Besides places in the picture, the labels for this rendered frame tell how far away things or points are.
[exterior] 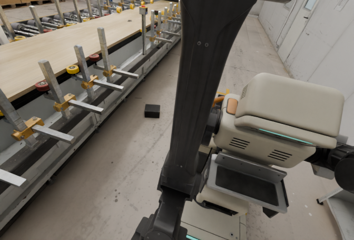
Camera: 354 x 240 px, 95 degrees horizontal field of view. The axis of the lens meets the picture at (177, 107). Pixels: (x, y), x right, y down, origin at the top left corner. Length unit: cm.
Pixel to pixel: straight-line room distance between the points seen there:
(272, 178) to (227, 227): 79
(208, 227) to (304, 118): 106
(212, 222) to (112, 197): 85
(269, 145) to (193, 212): 92
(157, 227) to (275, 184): 46
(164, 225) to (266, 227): 156
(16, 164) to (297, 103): 124
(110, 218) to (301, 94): 153
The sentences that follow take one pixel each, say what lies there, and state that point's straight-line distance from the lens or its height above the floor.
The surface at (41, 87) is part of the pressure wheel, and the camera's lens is 133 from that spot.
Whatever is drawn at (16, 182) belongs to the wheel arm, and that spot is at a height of 85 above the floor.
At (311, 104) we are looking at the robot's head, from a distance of 48.
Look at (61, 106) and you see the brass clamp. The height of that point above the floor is 82.
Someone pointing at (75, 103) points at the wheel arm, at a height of 82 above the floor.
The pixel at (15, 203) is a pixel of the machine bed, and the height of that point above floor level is 17.
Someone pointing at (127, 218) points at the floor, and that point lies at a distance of 163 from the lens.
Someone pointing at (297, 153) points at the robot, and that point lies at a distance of 60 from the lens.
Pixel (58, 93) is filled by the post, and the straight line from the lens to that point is 122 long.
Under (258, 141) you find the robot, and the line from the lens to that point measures 55.
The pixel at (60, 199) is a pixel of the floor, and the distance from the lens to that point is 183.
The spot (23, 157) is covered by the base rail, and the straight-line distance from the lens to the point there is 122.
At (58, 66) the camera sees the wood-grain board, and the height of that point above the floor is 90.
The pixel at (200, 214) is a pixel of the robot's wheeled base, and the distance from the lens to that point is 137.
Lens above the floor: 156
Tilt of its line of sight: 40 degrees down
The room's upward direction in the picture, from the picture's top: 8 degrees clockwise
